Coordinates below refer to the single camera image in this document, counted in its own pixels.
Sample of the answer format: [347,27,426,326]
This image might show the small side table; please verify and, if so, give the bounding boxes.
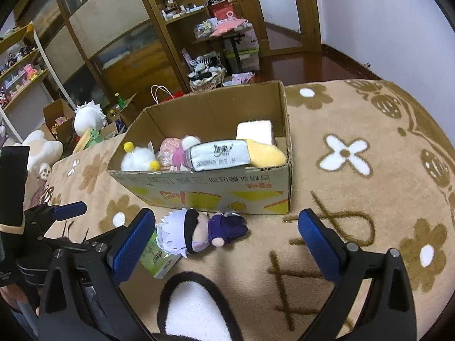
[192,18,258,73]

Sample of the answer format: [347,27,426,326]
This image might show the pink plush bear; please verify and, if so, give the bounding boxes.
[172,135,202,166]

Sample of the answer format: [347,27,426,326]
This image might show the wooden wardrobe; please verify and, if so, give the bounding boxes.
[14,0,193,114]

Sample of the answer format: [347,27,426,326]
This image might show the red paper bag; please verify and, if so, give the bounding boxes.
[150,85,186,105]

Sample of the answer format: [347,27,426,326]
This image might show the wooden glass door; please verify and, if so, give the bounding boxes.
[222,0,322,57]

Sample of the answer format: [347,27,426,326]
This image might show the wooden corner shelf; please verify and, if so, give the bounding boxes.
[137,0,228,93]

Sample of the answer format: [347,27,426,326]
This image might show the basket of plush toys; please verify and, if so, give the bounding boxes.
[187,51,226,92]

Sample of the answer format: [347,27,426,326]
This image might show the person's left hand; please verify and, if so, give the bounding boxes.
[0,284,40,318]

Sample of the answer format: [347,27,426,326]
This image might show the pink papers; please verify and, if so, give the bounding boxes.
[210,19,253,38]

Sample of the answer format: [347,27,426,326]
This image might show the wooden display shelf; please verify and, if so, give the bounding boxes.
[0,23,48,114]

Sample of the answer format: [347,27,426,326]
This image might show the round white-haired plush head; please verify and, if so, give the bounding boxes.
[73,101,107,136]

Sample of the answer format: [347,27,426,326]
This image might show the red printed box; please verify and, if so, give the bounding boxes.
[208,2,237,22]

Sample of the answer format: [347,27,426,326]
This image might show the printed cardboard box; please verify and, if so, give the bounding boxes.
[107,81,294,215]

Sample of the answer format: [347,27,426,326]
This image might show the large white cat plush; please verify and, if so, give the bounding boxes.
[21,130,64,182]

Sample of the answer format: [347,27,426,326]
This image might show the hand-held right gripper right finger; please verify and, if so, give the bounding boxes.
[298,209,417,341]

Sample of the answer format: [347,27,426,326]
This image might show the white fluffy plush toy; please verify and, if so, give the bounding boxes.
[120,142,161,172]

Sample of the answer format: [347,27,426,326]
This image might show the green tissue pack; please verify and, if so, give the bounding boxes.
[140,230,183,279]

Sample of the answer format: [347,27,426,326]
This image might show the grey tissue pack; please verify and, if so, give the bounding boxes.
[187,140,250,172]

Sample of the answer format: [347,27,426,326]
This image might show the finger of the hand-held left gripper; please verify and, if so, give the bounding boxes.
[43,234,94,253]
[26,201,88,233]

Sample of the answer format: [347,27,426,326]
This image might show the open brown cardboard box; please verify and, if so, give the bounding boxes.
[43,99,77,143]

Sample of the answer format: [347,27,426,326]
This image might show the green frog toy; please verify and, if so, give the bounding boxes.
[73,127,104,154]

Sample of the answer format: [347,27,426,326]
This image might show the pink packet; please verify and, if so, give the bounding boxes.
[158,138,189,172]

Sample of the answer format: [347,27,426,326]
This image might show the white foam block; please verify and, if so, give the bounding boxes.
[235,121,275,146]

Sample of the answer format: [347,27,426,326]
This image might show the white-haired purple plush doll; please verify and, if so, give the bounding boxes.
[156,209,249,257]

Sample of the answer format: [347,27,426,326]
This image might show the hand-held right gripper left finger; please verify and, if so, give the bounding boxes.
[37,208,157,341]

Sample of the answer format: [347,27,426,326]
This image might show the yellow plush toy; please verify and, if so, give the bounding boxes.
[246,140,287,168]

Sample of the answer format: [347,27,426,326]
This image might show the white ladder rail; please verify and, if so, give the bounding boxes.
[28,21,72,102]

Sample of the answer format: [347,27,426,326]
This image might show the cardboard box with bottles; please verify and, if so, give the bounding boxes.
[106,93,138,133]

